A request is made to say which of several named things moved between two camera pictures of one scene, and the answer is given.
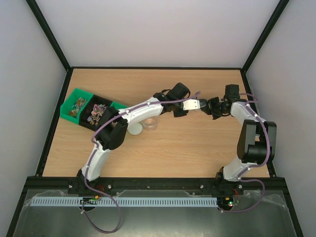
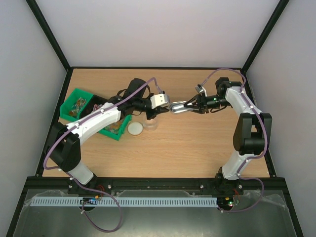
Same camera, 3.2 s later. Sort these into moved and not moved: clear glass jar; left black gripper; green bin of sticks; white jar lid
Moved: left black gripper
Not moved: white jar lid; green bin of sticks; clear glass jar
